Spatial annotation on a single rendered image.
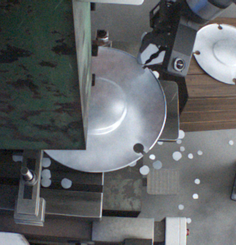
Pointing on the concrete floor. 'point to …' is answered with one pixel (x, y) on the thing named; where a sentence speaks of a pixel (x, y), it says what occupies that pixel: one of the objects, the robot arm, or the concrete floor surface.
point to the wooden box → (207, 94)
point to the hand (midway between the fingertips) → (143, 63)
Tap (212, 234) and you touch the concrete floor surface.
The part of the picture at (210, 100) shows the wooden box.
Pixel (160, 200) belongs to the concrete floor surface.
